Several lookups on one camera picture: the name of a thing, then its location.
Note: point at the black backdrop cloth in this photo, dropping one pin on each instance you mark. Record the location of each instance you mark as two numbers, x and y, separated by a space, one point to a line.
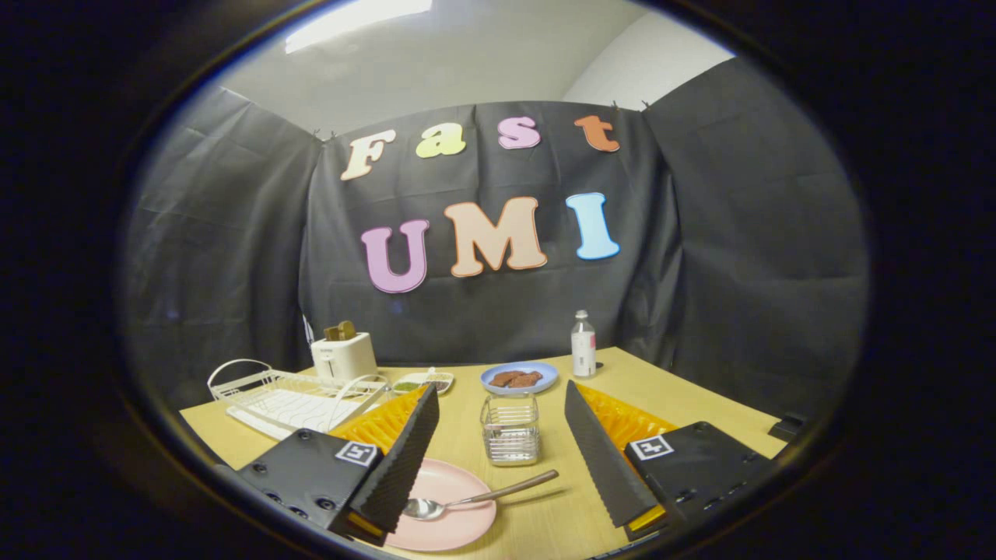
482 249

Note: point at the white divided condiment dish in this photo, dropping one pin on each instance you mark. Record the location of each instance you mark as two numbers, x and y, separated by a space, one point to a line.
420 381

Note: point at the clear bottle with white label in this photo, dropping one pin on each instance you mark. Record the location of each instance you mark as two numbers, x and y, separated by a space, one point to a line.
583 346

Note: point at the black object at table edge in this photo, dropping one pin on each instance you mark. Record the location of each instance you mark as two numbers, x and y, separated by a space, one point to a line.
786 428

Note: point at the pink plate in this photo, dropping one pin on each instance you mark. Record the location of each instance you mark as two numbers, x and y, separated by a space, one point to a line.
455 525

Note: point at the blue plate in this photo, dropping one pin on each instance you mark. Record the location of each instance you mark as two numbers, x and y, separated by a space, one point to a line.
545 372

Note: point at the white toaster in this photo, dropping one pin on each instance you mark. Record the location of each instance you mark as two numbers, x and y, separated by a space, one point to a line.
344 356

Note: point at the brown meat slices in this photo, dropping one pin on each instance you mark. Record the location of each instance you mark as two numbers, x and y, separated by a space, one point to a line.
515 379

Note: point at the toast slices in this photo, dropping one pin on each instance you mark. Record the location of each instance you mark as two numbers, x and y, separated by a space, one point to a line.
339 330

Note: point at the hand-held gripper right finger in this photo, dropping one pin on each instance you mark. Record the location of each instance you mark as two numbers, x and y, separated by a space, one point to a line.
603 467

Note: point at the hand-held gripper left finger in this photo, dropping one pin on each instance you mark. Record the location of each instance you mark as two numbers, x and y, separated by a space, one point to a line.
401 459

